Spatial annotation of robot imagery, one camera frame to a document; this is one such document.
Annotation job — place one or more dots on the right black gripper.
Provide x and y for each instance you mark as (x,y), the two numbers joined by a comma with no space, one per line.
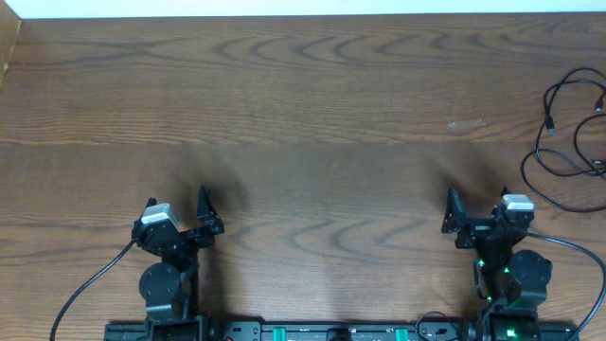
(476,228)

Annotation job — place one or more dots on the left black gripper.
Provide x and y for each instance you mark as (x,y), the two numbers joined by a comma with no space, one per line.
(211,221)

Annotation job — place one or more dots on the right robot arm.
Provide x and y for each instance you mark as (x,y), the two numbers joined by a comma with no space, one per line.
(512,283)

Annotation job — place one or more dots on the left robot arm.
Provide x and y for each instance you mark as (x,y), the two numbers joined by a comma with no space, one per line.
(170,287)

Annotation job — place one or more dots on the clear tape strip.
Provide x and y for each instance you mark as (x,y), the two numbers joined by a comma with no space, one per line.
(467,124)

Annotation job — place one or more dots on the cardboard panel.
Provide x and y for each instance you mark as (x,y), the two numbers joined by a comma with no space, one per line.
(9,30)

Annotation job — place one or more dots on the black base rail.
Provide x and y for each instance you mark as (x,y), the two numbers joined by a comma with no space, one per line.
(256,331)

